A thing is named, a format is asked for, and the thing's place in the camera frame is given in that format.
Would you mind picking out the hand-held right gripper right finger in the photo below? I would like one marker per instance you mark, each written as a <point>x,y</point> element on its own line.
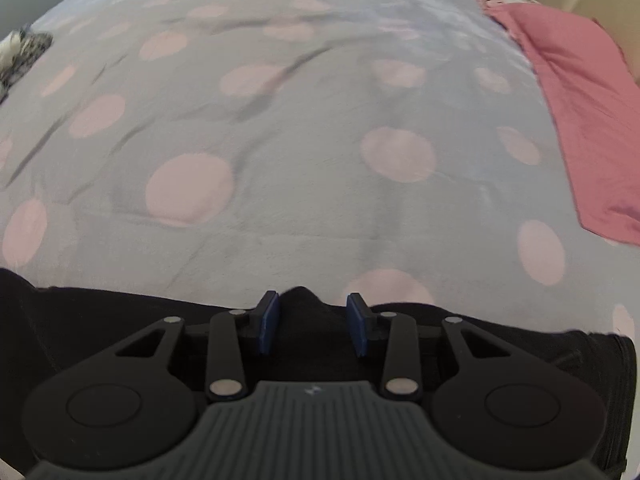
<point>357,325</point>

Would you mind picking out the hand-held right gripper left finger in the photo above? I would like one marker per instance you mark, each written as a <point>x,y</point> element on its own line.
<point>267,322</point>

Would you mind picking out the black hoodie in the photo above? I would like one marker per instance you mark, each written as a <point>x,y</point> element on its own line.
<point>100,325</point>

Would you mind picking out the grey patterned garment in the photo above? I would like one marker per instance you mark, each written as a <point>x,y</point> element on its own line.
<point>31,50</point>

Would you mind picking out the white fluffy garment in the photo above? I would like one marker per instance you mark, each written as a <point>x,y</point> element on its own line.
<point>9,45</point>

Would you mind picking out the beige padded headboard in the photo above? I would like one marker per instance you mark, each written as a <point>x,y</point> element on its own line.
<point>595,0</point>

